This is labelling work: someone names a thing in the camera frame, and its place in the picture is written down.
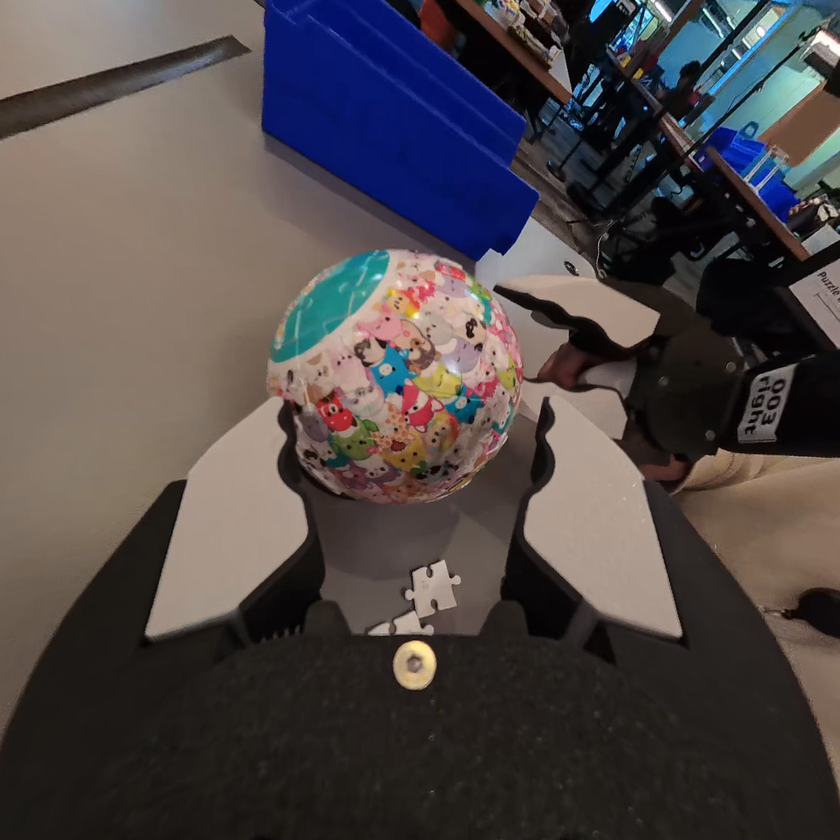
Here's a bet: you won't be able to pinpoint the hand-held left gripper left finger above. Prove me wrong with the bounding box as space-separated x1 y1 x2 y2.
143 397 327 643

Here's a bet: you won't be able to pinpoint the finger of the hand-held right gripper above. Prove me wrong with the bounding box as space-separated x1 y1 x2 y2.
492 274 662 361
533 375 632 455

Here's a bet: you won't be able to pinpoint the colourful puzzle ball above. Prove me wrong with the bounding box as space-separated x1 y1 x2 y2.
266 248 525 505

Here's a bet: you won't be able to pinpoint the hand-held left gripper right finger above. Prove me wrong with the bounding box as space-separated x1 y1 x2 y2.
504 395 685 648

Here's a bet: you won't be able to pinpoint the black tape strip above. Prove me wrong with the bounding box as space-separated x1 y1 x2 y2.
0 36 252 140

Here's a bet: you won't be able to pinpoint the wooden table with bins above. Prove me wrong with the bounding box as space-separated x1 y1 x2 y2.
656 108 811 262

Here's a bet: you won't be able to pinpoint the grey-backed puzzle piece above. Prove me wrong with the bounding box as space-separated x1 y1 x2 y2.
367 610 435 636
403 559 462 619

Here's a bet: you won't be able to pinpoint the person's right forearm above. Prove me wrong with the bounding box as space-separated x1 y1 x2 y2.
676 451 840 519

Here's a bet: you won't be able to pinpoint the long wooden table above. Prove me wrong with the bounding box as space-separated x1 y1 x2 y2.
453 0 573 106

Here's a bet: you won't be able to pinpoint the stacked blue plastic bins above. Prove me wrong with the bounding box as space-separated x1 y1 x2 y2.
261 0 540 262

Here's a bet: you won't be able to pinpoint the black badge reel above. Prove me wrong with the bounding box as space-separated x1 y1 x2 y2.
781 587 840 639

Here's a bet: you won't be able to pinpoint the printed task sign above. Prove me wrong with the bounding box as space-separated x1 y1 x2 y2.
791 266 840 342

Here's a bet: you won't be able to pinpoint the row of small blue bins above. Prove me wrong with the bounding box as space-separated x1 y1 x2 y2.
696 126 800 223

